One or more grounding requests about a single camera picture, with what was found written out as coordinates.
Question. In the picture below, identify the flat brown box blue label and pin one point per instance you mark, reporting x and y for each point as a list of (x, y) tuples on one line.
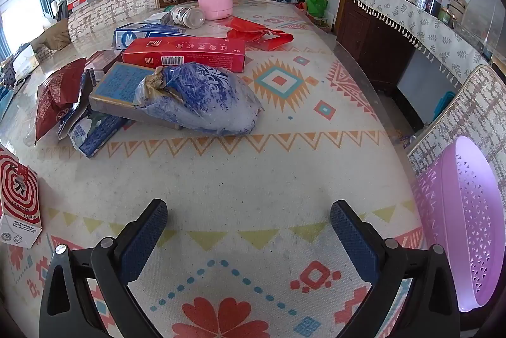
[(114, 88)]

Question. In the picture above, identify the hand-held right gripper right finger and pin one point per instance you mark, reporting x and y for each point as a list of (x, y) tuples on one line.
[(352, 239)]

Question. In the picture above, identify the dark wooden cabinet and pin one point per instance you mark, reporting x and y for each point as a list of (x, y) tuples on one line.
[(367, 37)]

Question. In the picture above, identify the purple perforated plastic basket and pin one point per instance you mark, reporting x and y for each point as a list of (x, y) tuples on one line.
[(470, 227)]

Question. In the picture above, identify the patterned fabric chair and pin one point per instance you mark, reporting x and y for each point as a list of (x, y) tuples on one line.
[(114, 7), (466, 112)]

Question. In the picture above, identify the blue tissue pack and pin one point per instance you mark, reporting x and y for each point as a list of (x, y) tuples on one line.
[(93, 134)]

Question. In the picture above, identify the long red carton box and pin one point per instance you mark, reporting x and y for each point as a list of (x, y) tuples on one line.
[(185, 54)]

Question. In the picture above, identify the dark red cigarette box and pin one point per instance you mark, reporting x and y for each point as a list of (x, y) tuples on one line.
[(103, 60)]

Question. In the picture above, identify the leaf print fringed cloth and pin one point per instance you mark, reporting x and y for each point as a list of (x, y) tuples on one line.
[(415, 19)]

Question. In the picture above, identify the small blue white box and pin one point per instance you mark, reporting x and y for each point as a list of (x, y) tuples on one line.
[(158, 18)]

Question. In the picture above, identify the red plastic bag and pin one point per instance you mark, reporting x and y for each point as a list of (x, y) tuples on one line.
[(261, 34)]

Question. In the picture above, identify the green bag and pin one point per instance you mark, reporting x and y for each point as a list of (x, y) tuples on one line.
[(316, 3)]

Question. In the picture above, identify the crumpled blue white plastic bag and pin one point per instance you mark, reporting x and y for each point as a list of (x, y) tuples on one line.
[(205, 100)]

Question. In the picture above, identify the blue white carton box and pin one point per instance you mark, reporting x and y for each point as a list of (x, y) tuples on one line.
[(146, 35)]

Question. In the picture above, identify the red white spiral print box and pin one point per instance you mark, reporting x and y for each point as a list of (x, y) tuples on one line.
[(17, 195)]

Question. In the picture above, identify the red snack bag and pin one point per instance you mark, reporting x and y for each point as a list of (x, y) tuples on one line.
[(55, 96)]

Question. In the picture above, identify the mesh food cover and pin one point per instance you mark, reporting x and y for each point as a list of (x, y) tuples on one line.
[(484, 21)]

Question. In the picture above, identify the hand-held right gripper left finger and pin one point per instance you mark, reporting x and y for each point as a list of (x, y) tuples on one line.
[(146, 235)]

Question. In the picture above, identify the geometric patterned tablecloth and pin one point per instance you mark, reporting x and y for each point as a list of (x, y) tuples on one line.
[(245, 179)]

